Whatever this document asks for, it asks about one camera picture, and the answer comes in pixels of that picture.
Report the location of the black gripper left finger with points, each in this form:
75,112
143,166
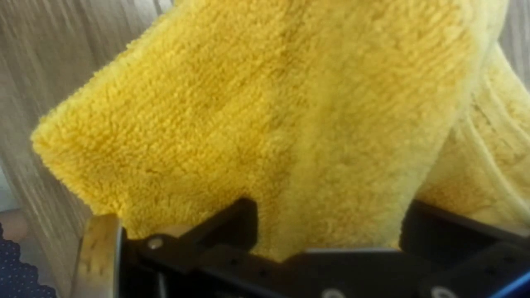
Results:
176,259

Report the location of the black perforated mount plate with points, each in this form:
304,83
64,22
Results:
19,270

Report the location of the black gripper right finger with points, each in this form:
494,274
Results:
470,254

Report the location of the yellow terry towel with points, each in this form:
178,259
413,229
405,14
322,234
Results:
276,110

